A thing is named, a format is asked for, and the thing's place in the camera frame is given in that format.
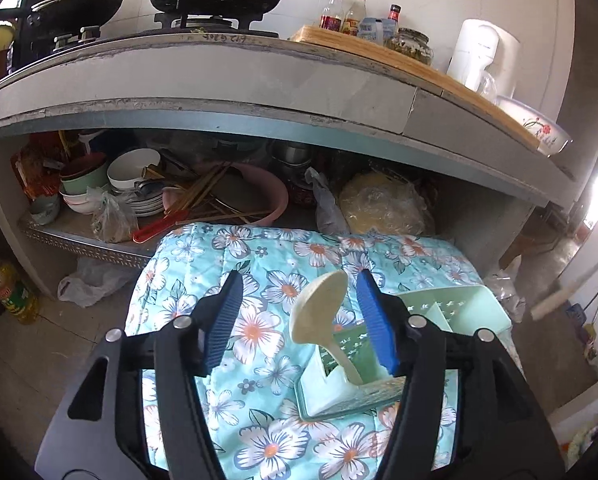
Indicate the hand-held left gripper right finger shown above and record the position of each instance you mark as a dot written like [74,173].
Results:
[374,320]

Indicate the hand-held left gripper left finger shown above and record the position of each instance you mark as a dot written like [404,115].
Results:
[224,320]

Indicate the beige rice paddle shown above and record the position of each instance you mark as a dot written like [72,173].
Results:
[314,310]

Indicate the green perforated utensil holder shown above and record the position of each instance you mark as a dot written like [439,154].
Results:
[459,305]

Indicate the floral turquoise blanket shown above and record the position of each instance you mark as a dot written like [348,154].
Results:
[259,260]

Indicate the yellow bundle in plastic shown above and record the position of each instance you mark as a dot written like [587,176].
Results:
[384,205]

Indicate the crumpled clear plastic bag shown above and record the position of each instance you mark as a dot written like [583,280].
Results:
[326,205]

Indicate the pink plastic basin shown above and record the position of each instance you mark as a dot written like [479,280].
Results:
[264,200]

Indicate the bundle of chopsticks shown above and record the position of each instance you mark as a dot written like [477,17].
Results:
[201,187]

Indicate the white plastic bag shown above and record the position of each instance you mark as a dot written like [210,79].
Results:
[94,282]

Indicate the stack of white plates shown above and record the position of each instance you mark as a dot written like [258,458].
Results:
[141,205]

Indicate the plastic bag with contents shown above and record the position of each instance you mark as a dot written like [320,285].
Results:
[111,220]

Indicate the steel pot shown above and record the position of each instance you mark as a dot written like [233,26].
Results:
[291,155]

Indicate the white bowl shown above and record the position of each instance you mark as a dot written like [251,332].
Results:
[131,167]

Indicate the wooden table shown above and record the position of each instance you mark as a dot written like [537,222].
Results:
[534,235]

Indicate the green bowl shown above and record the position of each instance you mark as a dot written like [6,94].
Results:
[84,182]

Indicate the dark red bowl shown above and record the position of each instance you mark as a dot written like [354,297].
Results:
[84,162]

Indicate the small pale cup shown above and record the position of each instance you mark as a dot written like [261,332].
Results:
[44,210]

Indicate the cooking oil bottle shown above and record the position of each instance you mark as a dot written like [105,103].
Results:
[11,292]

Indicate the concrete kitchen counter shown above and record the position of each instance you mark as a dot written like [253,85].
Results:
[229,85]

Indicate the red snack packet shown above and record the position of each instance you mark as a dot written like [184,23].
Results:
[34,172]

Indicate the floral enamel bowl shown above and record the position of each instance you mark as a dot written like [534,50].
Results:
[534,127]

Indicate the wooden cutting board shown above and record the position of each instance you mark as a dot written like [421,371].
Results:
[379,57]

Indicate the glass pickle jar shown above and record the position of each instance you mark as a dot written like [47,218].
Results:
[410,47]

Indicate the blue white packet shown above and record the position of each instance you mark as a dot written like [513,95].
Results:
[370,30]

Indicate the white electric kettle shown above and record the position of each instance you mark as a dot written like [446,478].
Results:
[484,50]

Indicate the black gas stove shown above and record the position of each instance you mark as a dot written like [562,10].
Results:
[199,22]

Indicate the red cap dark bottle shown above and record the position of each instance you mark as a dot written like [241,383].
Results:
[392,17]

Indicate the yellow cap bottle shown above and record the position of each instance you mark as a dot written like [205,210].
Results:
[354,15]

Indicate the brown cap sauce bottle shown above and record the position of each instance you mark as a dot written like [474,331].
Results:
[332,10]

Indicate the black wok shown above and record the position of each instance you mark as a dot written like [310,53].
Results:
[79,7]

